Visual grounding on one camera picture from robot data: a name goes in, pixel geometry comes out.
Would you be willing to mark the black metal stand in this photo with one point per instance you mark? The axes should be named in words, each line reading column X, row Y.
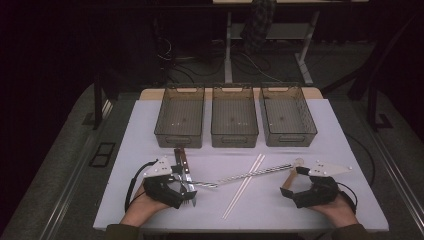
column 372, row 106

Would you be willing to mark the grey transparent plastic bin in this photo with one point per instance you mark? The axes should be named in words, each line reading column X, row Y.
column 233, row 113
column 286, row 110
column 180, row 116

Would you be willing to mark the white frame desk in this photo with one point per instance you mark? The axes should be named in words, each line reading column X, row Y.
column 228, row 50

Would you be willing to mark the white table mat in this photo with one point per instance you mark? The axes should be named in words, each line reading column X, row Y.
column 266, row 206

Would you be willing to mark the dark patterned hanging cloth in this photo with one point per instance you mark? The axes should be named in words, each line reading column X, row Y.
column 258, row 23

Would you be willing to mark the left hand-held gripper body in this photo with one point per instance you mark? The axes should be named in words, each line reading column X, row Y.
column 160, row 190

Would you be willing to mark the metal floor rail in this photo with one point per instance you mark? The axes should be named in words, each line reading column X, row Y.
column 66, row 191
column 401, row 181

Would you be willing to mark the black floor frame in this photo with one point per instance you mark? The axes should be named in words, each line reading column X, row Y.
column 102, row 155

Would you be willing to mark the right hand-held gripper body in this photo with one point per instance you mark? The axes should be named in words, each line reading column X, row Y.
column 323, row 191

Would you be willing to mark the person's right hand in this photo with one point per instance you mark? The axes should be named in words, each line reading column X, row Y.
column 336, row 210

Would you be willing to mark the person's left hand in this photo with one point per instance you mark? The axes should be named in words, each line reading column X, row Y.
column 146, row 208

